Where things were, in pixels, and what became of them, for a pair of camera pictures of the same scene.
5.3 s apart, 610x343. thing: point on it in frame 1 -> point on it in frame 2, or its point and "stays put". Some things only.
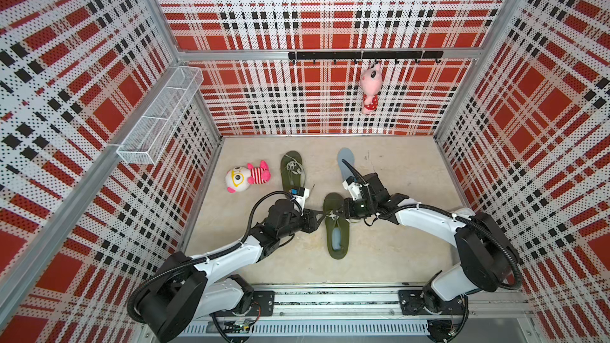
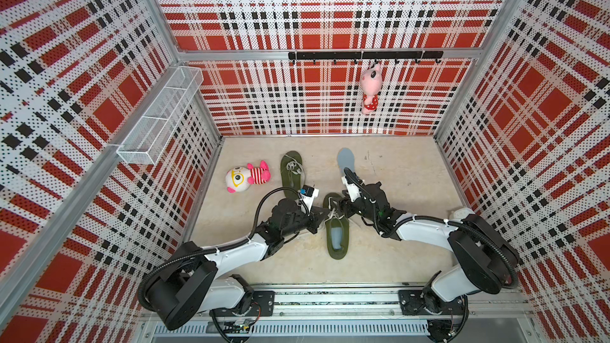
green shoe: (337, 225) stays put
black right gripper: (349, 211) -> (345, 202)
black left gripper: (309, 223) stays put
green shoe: (291, 170) stays put
